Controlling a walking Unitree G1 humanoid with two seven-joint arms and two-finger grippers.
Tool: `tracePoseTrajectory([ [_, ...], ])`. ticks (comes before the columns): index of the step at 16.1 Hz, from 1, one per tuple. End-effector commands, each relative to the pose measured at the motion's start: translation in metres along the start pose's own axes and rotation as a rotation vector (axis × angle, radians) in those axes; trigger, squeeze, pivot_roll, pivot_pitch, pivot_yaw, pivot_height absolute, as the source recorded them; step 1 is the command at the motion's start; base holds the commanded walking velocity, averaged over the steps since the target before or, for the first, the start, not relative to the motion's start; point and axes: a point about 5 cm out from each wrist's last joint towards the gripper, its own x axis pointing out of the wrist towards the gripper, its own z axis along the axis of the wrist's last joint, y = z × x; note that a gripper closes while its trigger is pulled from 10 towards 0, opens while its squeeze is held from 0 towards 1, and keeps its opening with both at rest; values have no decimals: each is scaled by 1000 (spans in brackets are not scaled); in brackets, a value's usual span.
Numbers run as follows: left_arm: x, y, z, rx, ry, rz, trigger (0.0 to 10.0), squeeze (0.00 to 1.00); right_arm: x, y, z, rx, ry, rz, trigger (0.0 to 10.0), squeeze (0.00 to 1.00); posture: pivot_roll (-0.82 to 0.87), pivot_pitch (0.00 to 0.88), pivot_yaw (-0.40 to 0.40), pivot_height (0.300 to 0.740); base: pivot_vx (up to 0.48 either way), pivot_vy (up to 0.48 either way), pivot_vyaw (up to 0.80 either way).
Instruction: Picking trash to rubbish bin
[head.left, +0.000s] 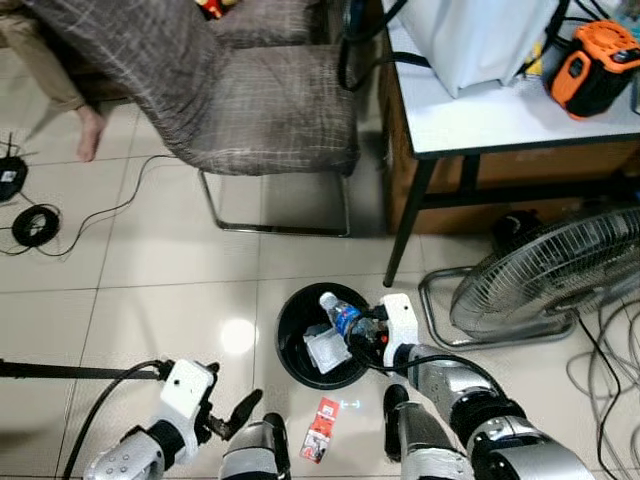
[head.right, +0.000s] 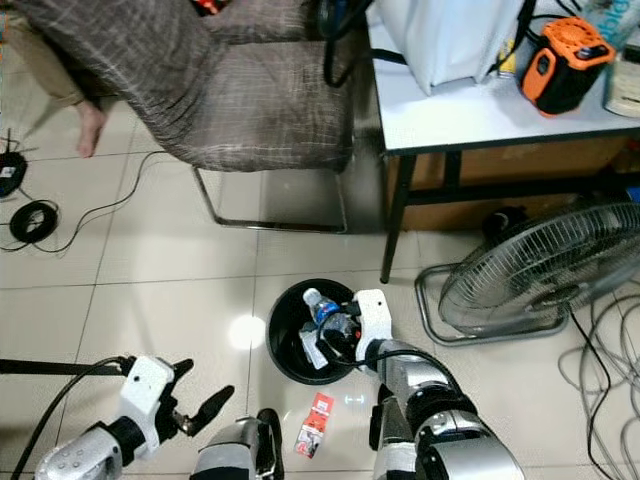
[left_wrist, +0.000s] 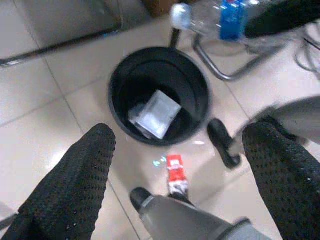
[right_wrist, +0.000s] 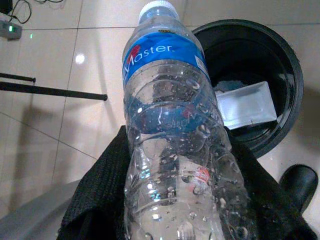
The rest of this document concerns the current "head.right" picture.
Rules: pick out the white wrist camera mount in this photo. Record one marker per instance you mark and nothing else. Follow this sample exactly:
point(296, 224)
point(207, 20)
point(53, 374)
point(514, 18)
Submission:
point(145, 390)
point(373, 315)

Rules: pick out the silver robot leg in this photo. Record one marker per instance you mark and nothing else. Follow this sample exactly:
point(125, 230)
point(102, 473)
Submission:
point(395, 460)
point(230, 450)

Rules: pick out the clear plastic bottle blue label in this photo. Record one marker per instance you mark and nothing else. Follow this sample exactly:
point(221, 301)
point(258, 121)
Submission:
point(320, 308)

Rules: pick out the crumpled clear plastic trash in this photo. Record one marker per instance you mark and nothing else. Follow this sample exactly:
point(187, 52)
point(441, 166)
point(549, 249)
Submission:
point(312, 348)

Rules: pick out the person's leg beige trousers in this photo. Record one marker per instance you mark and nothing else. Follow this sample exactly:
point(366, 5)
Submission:
point(50, 80)

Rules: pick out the silver left robot leg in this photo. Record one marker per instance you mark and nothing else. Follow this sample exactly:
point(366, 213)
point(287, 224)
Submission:
point(230, 450)

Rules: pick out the silver right robot leg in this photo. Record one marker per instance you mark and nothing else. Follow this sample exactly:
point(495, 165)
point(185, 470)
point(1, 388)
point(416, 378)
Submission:
point(395, 460)

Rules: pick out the orange and black device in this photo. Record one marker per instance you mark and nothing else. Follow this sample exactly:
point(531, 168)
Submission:
point(565, 65)

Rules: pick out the red and yellow item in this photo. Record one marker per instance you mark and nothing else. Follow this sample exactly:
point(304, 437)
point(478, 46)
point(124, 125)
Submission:
point(208, 6)

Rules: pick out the white bag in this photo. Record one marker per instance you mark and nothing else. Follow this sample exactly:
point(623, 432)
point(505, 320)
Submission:
point(440, 40)

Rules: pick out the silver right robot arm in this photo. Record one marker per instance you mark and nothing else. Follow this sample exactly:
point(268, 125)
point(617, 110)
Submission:
point(410, 375)

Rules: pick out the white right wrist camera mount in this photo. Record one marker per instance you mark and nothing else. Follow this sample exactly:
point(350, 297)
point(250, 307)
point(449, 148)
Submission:
point(373, 315)

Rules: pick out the brown fabric chair metal frame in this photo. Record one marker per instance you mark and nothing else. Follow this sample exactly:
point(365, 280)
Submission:
point(260, 110)

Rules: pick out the red snack packet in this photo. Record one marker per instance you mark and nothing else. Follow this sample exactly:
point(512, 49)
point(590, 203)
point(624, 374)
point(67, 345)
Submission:
point(315, 425)

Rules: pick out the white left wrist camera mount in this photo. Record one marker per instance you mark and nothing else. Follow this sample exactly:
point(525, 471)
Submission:
point(145, 390)

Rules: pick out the white table black legs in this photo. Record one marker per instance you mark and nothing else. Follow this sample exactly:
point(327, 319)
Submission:
point(450, 110)

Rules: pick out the small black router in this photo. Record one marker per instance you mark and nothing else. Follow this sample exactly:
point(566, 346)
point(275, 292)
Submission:
point(12, 172)

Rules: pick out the black straight rod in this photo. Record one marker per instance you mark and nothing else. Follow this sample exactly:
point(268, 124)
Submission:
point(50, 366)

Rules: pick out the round black rubbish bin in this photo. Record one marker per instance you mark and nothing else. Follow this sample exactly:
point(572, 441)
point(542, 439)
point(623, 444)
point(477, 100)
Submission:
point(285, 335)

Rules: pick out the whitish jar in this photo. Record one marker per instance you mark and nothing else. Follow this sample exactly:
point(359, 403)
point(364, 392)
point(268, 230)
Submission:
point(625, 90)

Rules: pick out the metal floor fan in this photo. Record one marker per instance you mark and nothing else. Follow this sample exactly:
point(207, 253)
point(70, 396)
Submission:
point(540, 265)

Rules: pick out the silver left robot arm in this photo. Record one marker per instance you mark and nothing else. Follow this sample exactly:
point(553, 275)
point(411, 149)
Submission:
point(80, 460)

